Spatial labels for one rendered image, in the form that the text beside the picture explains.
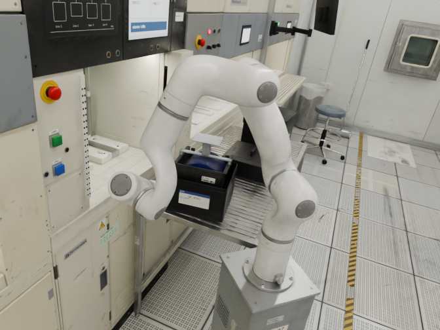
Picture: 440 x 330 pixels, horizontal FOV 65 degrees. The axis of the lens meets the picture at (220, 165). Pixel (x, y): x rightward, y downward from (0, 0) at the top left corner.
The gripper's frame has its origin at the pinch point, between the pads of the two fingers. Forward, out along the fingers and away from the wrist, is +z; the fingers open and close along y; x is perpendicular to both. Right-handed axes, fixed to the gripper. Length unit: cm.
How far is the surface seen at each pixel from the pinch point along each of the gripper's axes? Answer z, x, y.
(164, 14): 2, 48, 60
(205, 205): 30.8, -7.2, 6.2
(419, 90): 374, -75, 299
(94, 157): 30, 50, -7
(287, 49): 270, 83, 205
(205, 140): 24.4, 8.8, 29.0
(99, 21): -28, 42, 35
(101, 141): 43, 61, 0
